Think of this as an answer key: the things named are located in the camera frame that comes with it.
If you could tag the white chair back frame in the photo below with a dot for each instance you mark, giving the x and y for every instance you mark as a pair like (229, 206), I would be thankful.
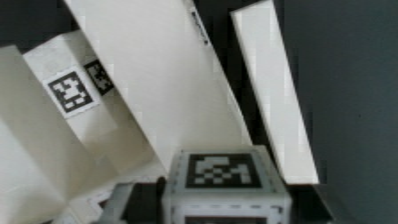
(146, 37)

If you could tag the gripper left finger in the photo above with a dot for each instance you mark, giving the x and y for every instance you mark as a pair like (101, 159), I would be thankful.
(133, 204)

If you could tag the white cube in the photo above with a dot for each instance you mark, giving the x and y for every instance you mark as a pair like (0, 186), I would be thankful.
(224, 188)

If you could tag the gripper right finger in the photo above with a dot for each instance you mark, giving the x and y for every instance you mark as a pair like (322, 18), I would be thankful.
(316, 207)

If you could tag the white right fence bar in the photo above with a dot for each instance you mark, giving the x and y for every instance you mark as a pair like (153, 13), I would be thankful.
(263, 52)

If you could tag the white chair leg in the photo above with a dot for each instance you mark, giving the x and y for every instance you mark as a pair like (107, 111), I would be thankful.
(80, 88)

